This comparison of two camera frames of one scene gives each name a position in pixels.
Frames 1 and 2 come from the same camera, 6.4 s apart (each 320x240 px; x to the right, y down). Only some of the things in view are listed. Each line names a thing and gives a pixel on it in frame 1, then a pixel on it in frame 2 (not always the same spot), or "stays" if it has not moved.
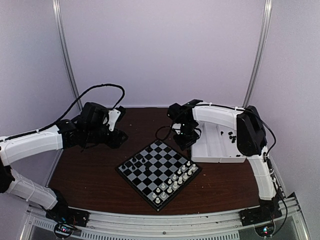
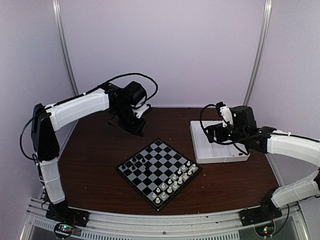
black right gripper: (184, 143) -> (217, 128)
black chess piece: (147, 164) stays
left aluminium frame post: (56, 4) stays
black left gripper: (115, 142) -> (136, 129)
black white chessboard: (157, 173) stays
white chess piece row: (177, 179) stays
